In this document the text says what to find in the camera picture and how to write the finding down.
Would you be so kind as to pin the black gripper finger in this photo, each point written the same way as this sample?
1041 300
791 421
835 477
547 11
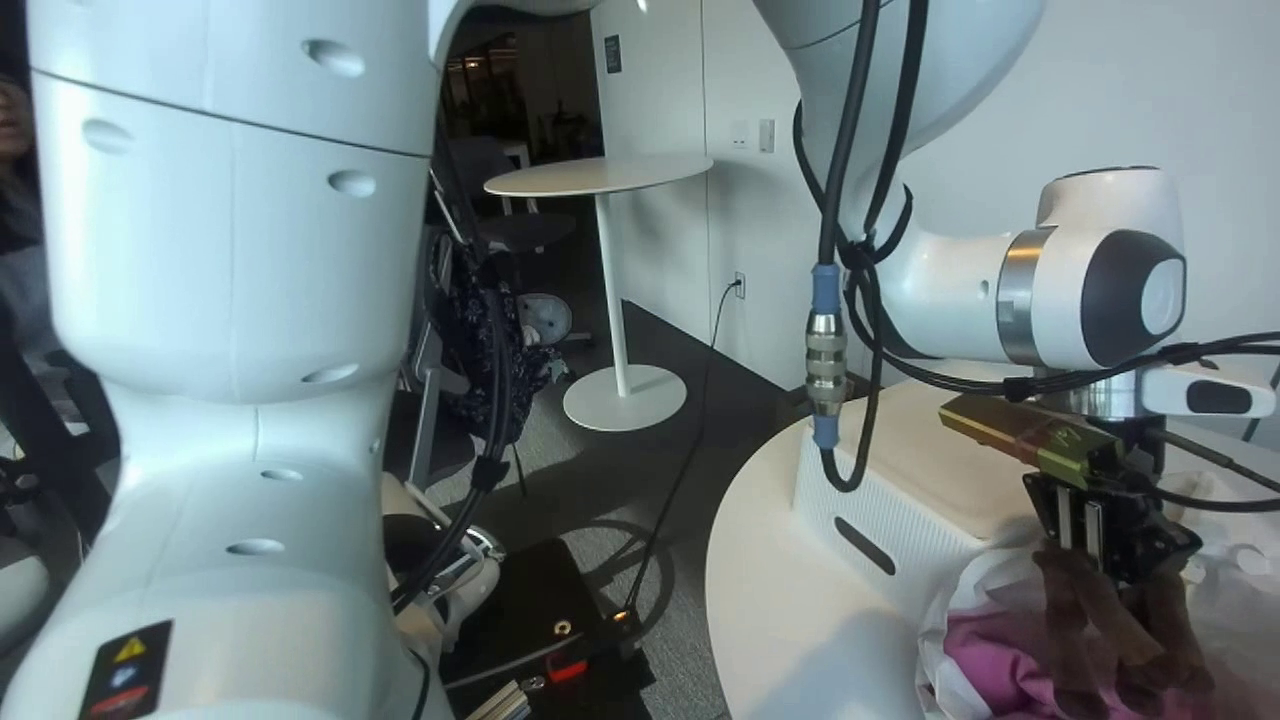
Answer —
1061 526
1147 555

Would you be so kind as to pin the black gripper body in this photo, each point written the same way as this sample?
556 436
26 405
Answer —
1133 503

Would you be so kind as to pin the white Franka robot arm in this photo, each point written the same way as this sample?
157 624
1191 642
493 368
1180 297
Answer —
224 200

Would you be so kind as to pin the white basket box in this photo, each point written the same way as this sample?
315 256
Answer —
933 522

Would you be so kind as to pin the black floor control box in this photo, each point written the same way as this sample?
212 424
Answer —
533 613

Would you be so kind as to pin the white round ball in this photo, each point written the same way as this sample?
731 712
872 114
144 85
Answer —
549 316

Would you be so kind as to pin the white round side table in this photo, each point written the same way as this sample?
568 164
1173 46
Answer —
603 172

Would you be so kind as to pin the yellow-green wrist camera board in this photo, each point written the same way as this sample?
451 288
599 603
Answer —
1035 436

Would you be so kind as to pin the white wall outlet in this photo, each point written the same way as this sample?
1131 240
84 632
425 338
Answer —
738 282

